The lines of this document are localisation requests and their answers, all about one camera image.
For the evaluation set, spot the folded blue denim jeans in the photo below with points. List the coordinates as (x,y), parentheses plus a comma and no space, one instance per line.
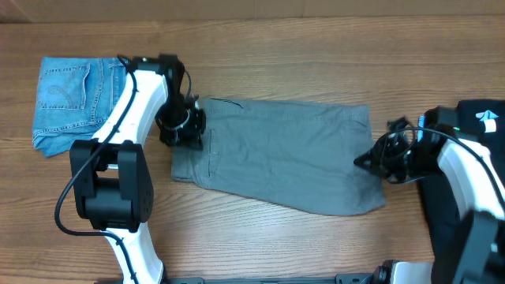
(74,98)

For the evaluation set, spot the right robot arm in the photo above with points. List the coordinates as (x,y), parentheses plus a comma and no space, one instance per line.
(476,254)

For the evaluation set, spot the black shirt with label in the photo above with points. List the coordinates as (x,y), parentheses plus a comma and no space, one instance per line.
(462,185)

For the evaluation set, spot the grey cotton shorts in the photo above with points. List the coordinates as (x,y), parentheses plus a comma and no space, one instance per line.
(295,154)

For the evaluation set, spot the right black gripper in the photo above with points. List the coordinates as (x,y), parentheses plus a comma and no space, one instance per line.
(379,159)

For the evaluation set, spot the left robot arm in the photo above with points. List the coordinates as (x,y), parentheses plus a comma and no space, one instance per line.
(110,179)

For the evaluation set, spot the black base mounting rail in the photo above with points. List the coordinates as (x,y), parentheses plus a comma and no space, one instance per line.
(360,278)

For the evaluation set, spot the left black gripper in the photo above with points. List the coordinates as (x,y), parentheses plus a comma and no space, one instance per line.
(191,139)

